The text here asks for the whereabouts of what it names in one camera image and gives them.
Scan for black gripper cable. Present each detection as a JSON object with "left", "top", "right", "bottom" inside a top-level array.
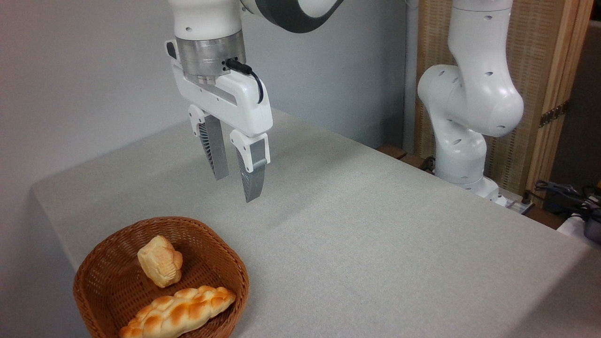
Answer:
[{"left": 225, "top": 58, "right": 265, "bottom": 105}]

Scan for bundle of dark cables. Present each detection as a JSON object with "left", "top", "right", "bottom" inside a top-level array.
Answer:
[{"left": 533, "top": 180, "right": 601, "bottom": 213}]

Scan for long braided bread loaf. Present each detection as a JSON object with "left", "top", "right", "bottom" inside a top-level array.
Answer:
[{"left": 118, "top": 285, "right": 237, "bottom": 338}]

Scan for small golden bread roll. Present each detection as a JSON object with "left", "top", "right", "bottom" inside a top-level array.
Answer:
[{"left": 137, "top": 235, "right": 184, "bottom": 288}]

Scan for brown wicker basket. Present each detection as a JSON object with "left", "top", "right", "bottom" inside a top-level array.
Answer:
[{"left": 73, "top": 216, "right": 250, "bottom": 338}]

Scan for grey tablecloth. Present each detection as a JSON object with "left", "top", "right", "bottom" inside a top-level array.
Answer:
[{"left": 31, "top": 108, "right": 601, "bottom": 338}]

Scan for wooden woven folding screen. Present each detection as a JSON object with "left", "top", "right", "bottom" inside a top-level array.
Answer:
[{"left": 415, "top": 0, "right": 595, "bottom": 207}]

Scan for white power strip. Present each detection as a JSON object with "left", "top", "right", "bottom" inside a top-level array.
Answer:
[{"left": 503, "top": 196, "right": 535, "bottom": 215}]

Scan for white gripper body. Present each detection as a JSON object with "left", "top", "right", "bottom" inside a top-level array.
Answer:
[{"left": 165, "top": 40, "right": 274, "bottom": 138}]

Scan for brass screen hinge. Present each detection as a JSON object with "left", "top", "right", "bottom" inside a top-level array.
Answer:
[{"left": 539, "top": 100, "right": 570, "bottom": 129}]

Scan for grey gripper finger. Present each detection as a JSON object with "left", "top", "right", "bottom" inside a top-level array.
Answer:
[
  {"left": 188, "top": 104, "right": 230, "bottom": 181},
  {"left": 230, "top": 129, "right": 271, "bottom": 203}
]

